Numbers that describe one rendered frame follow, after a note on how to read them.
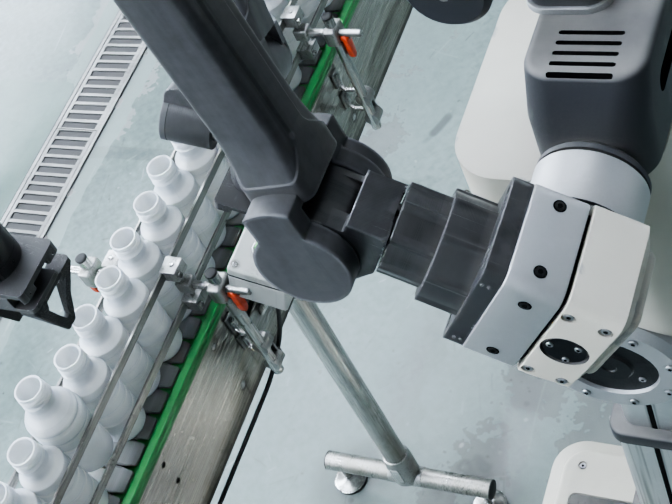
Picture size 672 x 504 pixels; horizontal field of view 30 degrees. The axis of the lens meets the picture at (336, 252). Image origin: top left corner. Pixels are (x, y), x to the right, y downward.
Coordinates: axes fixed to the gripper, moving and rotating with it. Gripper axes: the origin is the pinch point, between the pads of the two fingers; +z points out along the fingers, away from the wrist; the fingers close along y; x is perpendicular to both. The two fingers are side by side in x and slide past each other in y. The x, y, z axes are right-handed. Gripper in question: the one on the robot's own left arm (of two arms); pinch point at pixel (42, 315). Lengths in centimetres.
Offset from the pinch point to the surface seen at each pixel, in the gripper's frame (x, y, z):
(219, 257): 33, -13, 40
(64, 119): 135, -157, 140
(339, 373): 42, -14, 88
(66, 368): 5.4, -14.1, 23.3
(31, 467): -7.0, -13.2, 24.7
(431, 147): 134, -41, 140
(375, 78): 81, -10, 55
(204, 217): 36, -13, 33
